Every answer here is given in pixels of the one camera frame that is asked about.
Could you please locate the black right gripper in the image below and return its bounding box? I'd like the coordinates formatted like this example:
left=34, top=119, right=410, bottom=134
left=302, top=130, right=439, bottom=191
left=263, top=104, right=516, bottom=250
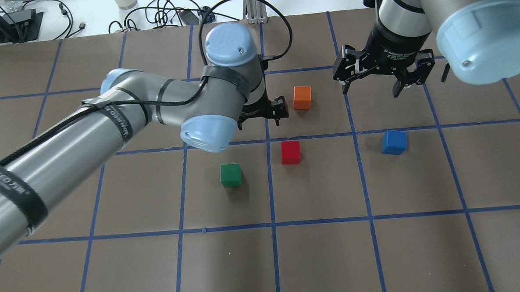
left=333, top=25, right=435, bottom=98

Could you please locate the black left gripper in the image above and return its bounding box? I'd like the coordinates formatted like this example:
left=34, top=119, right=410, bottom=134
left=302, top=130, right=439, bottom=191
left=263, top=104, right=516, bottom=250
left=237, top=74, right=289, bottom=130

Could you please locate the red wooden cube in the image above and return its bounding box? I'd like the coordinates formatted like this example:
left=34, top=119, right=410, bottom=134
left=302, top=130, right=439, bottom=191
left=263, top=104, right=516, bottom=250
left=281, top=140, right=301, bottom=165

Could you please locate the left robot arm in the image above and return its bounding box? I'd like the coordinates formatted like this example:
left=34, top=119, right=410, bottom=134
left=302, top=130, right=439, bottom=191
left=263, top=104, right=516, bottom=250
left=0, top=22, right=292, bottom=259

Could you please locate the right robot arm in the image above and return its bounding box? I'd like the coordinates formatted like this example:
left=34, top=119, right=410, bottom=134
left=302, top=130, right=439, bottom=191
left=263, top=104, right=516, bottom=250
left=332, top=0, right=520, bottom=97

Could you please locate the orange wooden cube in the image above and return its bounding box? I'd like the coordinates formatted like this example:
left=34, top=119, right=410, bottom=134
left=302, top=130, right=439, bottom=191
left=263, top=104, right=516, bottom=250
left=292, top=86, right=312, bottom=110

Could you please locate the blue wooden cube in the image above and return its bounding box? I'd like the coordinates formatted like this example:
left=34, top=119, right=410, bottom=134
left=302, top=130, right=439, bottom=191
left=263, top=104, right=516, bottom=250
left=381, top=129, right=408, bottom=156

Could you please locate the green wooden cube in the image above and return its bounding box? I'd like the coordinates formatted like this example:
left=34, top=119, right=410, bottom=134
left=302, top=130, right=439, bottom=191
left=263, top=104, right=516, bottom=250
left=220, top=163, right=242, bottom=188

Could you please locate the black power adapter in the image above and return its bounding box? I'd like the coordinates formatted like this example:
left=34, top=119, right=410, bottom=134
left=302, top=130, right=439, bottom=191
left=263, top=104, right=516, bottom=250
left=178, top=10, right=200, bottom=25

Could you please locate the white thermos bottle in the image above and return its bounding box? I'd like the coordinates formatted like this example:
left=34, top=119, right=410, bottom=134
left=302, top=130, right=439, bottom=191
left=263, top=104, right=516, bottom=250
left=114, top=0, right=138, bottom=10

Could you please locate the black monitor stand base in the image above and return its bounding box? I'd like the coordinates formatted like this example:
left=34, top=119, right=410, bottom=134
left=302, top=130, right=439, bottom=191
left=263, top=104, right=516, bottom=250
left=0, top=9, right=44, bottom=44

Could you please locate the aluminium frame post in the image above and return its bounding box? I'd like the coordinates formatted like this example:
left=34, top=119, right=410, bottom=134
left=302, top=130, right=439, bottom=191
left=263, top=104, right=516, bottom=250
left=242, top=0, right=267, bottom=25

